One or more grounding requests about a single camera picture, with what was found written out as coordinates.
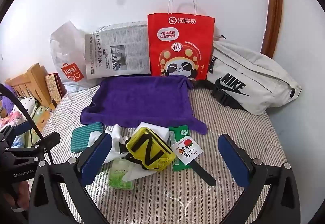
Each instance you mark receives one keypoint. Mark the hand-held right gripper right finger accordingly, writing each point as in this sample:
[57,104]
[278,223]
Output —
[233,160]

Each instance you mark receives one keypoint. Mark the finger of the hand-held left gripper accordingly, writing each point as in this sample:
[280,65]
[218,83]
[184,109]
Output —
[49,141]
[21,128]

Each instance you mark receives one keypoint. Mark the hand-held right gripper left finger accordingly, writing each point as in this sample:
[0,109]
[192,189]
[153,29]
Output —
[96,156]

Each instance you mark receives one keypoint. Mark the mint green mesh cloth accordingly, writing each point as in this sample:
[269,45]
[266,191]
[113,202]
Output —
[93,137]

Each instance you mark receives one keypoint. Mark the teal striped cloth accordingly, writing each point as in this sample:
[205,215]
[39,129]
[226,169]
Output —
[81,139]

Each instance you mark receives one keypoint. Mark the white socks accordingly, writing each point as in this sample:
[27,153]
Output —
[115,137]

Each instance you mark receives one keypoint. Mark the green tissue pack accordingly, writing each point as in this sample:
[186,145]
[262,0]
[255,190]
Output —
[119,174]

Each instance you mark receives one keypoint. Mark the black scraper tool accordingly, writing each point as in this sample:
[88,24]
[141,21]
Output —
[203,172]

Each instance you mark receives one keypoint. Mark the white textured tissue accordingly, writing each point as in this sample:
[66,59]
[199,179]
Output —
[138,173]

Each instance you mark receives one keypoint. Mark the white fruit print sachet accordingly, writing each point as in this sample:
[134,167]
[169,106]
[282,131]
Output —
[186,150]

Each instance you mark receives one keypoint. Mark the yellow mesh pouch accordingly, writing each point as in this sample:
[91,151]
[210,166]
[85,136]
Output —
[149,149]

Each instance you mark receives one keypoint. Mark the green packet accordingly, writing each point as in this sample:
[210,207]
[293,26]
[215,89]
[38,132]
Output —
[180,132]

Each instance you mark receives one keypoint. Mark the white paper napkin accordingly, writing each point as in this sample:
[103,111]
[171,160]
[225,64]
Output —
[157,130]

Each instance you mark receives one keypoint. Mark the person's left hand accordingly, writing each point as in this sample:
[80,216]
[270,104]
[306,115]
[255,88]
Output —
[17,197]

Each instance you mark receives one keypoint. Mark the printed bedding pile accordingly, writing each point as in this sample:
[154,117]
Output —
[25,111]

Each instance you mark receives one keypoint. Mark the striped bed sheet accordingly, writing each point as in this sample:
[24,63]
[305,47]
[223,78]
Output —
[228,125]

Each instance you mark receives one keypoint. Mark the wooden headboard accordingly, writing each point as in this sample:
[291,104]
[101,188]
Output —
[30,79]

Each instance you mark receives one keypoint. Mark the purple towel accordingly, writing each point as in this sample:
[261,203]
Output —
[139,102]

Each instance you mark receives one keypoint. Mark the white waist bag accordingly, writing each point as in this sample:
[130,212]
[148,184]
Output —
[248,79]

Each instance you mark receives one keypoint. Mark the white plastic shopping bag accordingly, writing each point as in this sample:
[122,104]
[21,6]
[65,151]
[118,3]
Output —
[68,43]

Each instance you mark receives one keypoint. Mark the folded newspaper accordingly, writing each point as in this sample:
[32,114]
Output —
[119,51]

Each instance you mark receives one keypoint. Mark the red paper bag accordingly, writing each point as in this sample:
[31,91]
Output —
[180,43]

